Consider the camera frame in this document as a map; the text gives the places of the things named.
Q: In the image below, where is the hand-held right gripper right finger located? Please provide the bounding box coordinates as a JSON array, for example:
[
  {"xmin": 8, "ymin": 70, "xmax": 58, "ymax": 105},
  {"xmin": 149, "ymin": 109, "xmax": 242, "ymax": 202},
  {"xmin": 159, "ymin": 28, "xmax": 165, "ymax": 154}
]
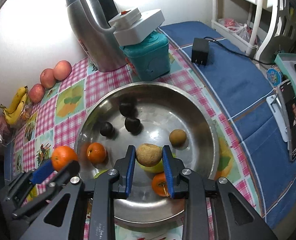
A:
[{"xmin": 162, "ymin": 145, "xmax": 278, "ymax": 240}]

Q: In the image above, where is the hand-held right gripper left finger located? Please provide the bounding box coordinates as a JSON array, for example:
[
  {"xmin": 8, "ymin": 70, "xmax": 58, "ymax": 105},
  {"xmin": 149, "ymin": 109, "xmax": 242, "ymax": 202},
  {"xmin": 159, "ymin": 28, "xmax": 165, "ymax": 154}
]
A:
[{"xmin": 21, "ymin": 145, "xmax": 136, "ymax": 240}]

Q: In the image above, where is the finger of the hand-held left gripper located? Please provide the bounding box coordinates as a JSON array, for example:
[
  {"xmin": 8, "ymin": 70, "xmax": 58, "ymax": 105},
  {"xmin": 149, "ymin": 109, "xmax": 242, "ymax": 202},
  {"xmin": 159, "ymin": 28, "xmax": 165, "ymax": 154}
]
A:
[
  {"xmin": 4, "ymin": 159, "xmax": 55, "ymax": 205},
  {"xmin": 11, "ymin": 160, "xmax": 80, "ymax": 218}
]

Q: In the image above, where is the brown kiwi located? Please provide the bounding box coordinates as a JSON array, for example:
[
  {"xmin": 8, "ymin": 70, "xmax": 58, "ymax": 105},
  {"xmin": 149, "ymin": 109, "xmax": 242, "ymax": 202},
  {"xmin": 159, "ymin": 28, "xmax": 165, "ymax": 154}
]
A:
[
  {"xmin": 135, "ymin": 143, "xmax": 163, "ymax": 167},
  {"xmin": 169, "ymin": 129, "xmax": 187, "ymax": 146}
]

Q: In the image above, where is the green apple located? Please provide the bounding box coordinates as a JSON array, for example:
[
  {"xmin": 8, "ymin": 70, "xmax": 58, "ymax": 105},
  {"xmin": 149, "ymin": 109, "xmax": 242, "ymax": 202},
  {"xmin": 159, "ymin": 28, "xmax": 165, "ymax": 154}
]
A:
[{"xmin": 93, "ymin": 169, "xmax": 110, "ymax": 179}]

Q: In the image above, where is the large orange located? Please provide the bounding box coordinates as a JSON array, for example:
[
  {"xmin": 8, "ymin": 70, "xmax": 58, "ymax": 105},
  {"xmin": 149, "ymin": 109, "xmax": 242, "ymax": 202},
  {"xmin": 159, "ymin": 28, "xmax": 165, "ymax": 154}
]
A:
[{"xmin": 86, "ymin": 142, "xmax": 107, "ymax": 164}]

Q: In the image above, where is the dark purple plum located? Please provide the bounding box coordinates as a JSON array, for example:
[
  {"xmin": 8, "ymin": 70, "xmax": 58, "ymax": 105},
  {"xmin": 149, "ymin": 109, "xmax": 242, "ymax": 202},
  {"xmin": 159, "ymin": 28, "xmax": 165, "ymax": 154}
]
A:
[
  {"xmin": 124, "ymin": 117, "xmax": 141, "ymax": 134},
  {"xmin": 100, "ymin": 122, "xmax": 115, "ymax": 137},
  {"xmin": 119, "ymin": 99, "xmax": 138, "ymax": 117}
]

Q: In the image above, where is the round stainless steel basin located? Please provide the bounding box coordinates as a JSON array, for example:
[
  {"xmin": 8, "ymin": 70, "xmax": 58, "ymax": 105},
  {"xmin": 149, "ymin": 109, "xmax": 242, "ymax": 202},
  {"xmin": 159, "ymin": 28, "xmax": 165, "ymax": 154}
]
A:
[{"xmin": 75, "ymin": 81, "xmax": 220, "ymax": 227}]

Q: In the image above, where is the clear plastic fruit container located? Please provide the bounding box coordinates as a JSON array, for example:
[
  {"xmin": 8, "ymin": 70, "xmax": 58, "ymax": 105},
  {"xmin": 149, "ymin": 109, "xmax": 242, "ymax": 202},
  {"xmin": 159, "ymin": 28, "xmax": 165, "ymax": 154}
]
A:
[{"xmin": 9, "ymin": 102, "xmax": 34, "ymax": 130}]

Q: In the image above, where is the yellow banana bunch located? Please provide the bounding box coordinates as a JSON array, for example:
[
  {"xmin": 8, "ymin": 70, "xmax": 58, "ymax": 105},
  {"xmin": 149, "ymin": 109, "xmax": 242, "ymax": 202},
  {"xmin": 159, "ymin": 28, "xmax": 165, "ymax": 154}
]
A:
[{"xmin": 0, "ymin": 85, "xmax": 29, "ymax": 126}]

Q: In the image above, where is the red apple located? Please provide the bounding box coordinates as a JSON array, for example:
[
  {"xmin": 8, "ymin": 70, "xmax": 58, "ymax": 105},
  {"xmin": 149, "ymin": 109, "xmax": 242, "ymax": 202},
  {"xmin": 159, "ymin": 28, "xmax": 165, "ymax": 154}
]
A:
[
  {"xmin": 40, "ymin": 69, "xmax": 57, "ymax": 89},
  {"xmin": 53, "ymin": 60, "xmax": 72, "ymax": 81},
  {"xmin": 28, "ymin": 84, "xmax": 46, "ymax": 103}
]

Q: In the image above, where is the teal plastic box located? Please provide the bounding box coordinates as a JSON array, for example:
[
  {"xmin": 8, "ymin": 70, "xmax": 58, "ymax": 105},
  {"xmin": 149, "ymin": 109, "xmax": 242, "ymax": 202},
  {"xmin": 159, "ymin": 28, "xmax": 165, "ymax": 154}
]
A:
[{"xmin": 123, "ymin": 31, "xmax": 170, "ymax": 80}]

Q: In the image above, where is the white phone stand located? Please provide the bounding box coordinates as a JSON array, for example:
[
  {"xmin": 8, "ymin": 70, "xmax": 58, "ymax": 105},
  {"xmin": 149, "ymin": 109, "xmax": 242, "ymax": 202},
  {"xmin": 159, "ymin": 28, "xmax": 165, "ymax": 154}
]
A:
[{"xmin": 266, "ymin": 95, "xmax": 292, "ymax": 143}]

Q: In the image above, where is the black charger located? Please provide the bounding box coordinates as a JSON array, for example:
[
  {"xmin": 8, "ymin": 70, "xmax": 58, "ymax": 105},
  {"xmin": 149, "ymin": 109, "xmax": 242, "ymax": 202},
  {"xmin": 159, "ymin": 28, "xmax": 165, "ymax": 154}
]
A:
[{"xmin": 191, "ymin": 38, "xmax": 210, "ymax": 66}]

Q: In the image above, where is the black smartphone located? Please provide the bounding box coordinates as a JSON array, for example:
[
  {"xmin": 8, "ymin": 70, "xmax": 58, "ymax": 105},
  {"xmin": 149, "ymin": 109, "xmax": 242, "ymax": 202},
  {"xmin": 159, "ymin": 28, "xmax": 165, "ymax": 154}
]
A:
[{"xmin": 279, "ymin": 79, "xmax": 296, "ymax": 162}]

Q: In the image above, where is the stainless steel thermos kettle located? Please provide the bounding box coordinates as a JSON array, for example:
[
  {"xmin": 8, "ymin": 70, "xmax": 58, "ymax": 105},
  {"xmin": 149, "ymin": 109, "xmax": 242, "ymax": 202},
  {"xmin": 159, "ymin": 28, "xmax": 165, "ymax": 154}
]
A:
[{"xmin": 58, "ymin": 0, "xmax": 126, "ymax": 73}]

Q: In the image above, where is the round blue badge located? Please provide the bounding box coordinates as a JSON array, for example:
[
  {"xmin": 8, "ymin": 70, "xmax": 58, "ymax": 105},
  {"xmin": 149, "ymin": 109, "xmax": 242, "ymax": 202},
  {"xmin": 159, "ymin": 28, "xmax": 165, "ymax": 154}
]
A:
[{"xmin": 266, "ymin": 65, "xmax": 283, "ymax": 87}]

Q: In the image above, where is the white power adapter block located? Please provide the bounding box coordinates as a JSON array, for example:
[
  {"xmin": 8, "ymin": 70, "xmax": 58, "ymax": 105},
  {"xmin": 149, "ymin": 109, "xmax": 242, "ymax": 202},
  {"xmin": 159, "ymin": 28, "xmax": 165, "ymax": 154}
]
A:
[{"xmin": 113, "ymin": 9, "xmax": 165, "ymax": 46}]

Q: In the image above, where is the white plug with orange button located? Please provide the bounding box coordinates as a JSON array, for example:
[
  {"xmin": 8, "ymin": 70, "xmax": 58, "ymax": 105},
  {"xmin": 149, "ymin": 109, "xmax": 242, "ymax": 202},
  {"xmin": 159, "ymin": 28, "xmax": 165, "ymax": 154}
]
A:
[{"xmin": 109, "ymin": 8, "xmax": 141, "ymax": 32}]

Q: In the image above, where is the plastic bag with red items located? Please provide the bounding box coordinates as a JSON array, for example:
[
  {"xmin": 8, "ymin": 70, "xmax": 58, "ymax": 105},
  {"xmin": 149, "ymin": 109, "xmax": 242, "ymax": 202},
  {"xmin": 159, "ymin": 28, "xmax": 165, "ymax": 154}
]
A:
[{"xmin": 218, "ymin": 18, "xmax": 254, "ymax": 46}]

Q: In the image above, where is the teal cardboard box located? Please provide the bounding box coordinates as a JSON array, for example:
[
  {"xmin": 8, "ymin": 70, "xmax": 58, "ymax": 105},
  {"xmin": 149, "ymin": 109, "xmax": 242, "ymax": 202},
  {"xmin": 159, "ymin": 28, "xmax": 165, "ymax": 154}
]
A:
[{"xmin": 274, "ymin": 53, "xmax": 296, "ymax": 87}]

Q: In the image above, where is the white chair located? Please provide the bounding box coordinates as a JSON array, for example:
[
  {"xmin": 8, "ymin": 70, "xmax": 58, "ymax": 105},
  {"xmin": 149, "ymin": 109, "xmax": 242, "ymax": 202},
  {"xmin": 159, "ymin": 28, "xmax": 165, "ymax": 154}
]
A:
[{"xmin": 255, "ymin": 0, "xmax": 296, "ymax": 60}]

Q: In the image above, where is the black charger cable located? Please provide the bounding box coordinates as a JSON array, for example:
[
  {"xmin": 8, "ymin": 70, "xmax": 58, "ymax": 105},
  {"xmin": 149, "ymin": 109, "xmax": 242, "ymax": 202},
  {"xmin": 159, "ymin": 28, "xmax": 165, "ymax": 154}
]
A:
[{"xmin": 205, "ymin": 37, "xmax": 276, "ymax": 65}]

